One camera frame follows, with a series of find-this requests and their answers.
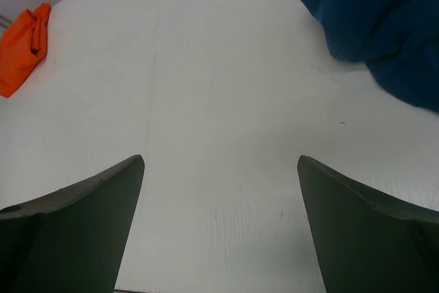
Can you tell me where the blue t shirt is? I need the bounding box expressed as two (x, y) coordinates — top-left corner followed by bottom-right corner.
(300, 0), (438, 112)

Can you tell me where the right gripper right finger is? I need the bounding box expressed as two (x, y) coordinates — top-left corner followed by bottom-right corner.
(297, 155), (438, 292)

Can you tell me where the orange t shirt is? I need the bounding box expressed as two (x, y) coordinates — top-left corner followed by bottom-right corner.
(1, 3), (51, 98)

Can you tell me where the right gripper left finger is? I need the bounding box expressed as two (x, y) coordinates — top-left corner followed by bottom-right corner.
(1, 155), (144, 292)

